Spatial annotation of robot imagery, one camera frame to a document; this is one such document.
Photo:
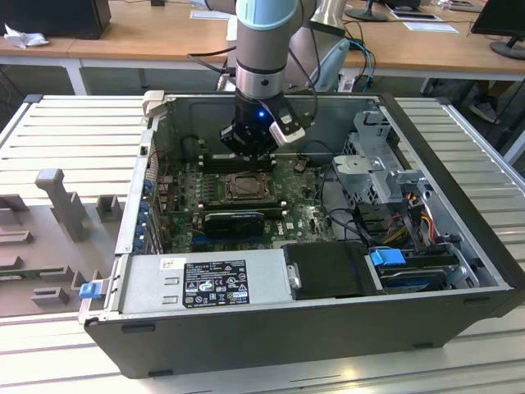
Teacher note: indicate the silver topped green CPU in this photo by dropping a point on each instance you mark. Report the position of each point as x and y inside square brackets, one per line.
[248, 187]

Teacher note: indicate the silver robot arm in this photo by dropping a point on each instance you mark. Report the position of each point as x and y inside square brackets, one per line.
[262, 49]

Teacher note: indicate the black RAM slot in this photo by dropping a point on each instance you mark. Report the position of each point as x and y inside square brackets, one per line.
[213, 157]
[213, 161]
[242, 207]
[242, 203]
[213, 170]
[242, 210]
[270, 213]
[213, 166]

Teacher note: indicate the CPU socket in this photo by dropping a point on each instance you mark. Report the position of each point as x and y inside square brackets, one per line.
[272, 177]

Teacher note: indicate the black graphics card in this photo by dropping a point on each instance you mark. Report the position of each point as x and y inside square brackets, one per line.
[234, 223]

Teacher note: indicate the green computer motherboard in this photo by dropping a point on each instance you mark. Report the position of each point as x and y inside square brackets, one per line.
[303, 213]

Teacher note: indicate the grey case release latch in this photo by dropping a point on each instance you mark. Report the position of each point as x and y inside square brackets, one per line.
[152, 102]

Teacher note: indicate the pale blue teach pendant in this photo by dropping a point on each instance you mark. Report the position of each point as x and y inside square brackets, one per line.
[334, 61]

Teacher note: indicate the silver metal drive cage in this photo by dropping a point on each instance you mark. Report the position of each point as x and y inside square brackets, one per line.
[361, 168]

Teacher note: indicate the white sheet of paper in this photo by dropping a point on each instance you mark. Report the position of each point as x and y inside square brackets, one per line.
[430, 27]
[209, 14]

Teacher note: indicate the black monitor stand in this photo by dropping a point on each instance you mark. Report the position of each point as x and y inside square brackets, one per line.
[367, 15]

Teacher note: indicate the hard disk in blue carrier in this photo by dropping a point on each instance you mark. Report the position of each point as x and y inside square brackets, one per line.
[385, 260]

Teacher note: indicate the silver power supply unit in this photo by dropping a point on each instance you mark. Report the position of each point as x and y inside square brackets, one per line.
[143, 287]

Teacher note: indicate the black and grey PC case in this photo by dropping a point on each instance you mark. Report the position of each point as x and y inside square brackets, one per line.
[246, 344]

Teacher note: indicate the grey parts rack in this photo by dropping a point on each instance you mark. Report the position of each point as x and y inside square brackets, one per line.
[61, 246]

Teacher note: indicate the blue plastic latch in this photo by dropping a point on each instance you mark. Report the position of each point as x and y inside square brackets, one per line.
[89, 290]

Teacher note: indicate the black computer tower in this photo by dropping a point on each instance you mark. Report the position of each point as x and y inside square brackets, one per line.
[53, 16]

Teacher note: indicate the dark shoe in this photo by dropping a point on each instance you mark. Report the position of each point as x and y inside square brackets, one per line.
[486, 108]

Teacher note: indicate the crumpled white paper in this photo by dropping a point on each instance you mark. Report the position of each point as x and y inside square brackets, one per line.
[24, 38]

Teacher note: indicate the black computer monitor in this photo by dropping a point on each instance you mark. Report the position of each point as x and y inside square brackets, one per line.
[500, 16]

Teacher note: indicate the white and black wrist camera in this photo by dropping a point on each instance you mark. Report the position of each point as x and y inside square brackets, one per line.
[287, 129]

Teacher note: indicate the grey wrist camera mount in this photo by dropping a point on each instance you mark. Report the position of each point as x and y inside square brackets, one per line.
[226, 81]

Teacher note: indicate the wooden desk white frame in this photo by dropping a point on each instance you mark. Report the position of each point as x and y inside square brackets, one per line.
[164, 37]
[41, 51]

